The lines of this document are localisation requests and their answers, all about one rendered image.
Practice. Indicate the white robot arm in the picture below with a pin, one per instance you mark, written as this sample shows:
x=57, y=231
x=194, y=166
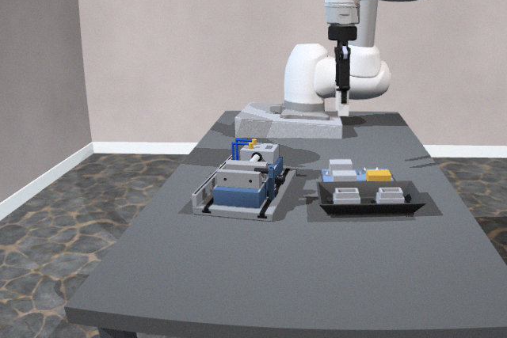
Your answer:
x=310, y=74

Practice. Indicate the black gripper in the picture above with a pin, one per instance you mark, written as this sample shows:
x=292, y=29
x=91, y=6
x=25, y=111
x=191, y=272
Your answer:
x=343, y=52

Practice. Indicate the yellow rectangular block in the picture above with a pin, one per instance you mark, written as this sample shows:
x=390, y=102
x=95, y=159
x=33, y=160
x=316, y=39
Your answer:
x=378, y=175

